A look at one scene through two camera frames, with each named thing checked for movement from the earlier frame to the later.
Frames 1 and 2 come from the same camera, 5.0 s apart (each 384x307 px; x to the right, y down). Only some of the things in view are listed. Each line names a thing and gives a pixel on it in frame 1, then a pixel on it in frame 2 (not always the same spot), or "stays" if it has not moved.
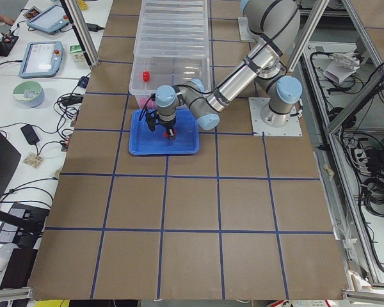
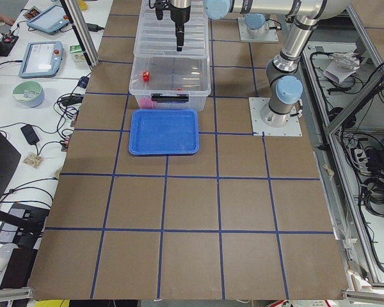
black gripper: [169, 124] to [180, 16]
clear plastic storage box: [149, 73] stays
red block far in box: [146, 75] stays
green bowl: [29, 93] stays
